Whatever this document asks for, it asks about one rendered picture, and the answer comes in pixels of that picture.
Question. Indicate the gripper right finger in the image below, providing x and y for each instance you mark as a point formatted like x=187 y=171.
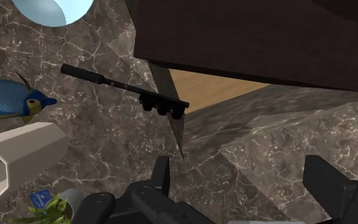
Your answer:
x=336 y=189

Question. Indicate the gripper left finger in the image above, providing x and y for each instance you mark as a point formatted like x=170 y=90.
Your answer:
x=154 y=198

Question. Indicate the green plant in grey pot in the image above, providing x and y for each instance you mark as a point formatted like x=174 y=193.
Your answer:
x=53 y=208

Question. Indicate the beige octagonal vase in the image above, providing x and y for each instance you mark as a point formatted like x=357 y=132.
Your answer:
x=17 y=155

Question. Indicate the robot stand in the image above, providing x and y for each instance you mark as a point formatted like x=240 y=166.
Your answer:
x=253 y=40

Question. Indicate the blue and yellow fish figure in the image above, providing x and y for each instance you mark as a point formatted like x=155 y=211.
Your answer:
x=8 y=99

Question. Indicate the light blue bowl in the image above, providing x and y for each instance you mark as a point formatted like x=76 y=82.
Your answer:
x=51 y=11

